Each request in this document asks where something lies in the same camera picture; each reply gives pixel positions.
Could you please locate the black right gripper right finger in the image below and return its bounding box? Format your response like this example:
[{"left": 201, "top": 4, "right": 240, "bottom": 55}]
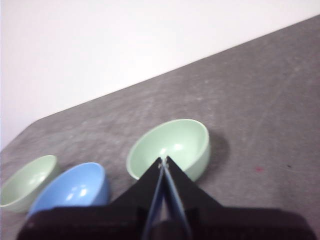
[{"left": 165, "top": 155, "right": 316, "bottom": 240}]

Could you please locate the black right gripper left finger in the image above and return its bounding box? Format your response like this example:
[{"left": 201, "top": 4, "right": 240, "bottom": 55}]
[{"left": 16, "top": 156, "right": 165, "bottom": 240}]

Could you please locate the blue ribbed bowl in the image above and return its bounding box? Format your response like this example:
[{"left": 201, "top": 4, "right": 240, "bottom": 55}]
[{"left": 26, "top": 162, "right": 111, "bottom": 219}]

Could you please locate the green ribbed bowl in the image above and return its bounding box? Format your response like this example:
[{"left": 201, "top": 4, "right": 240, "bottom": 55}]
[
  {"left": 126, "top": 118, "right": 211, "bottom": 183},
  {"left": 0, "top": 154, "right": 60, "bottom": 214}
]

